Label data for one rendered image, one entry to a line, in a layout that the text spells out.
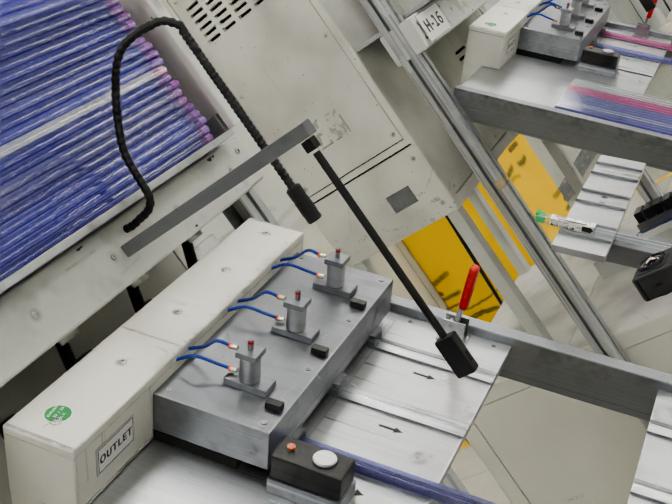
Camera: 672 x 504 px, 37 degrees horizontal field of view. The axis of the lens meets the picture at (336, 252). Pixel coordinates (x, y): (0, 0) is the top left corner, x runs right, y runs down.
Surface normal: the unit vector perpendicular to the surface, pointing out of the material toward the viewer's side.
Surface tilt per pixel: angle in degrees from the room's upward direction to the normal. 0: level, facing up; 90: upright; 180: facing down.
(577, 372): 90
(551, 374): 90
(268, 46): 90
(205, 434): 90
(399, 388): 43
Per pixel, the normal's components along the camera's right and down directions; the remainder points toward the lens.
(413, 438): 0.07, -0.87
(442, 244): -0.40, 0.42
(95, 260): 0.72, -0.40
